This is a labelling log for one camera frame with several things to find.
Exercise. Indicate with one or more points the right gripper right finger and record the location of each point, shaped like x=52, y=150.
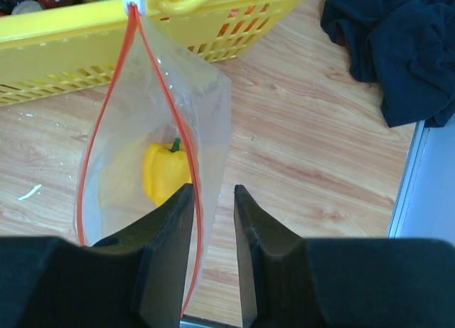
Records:
x=290, y=281

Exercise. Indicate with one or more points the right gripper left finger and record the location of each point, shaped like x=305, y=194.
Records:
x=132, y=278

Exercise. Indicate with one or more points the yellow bell pepper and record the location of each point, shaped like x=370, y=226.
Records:
x=164, y=170

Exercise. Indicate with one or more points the clear zip top bag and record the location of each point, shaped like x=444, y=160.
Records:
x=165, y=122

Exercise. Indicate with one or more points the yellow plastic basket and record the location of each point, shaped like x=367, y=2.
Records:
x=56, y=51

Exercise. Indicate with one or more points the dark navy cloth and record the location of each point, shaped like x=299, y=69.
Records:
x=407, y=46

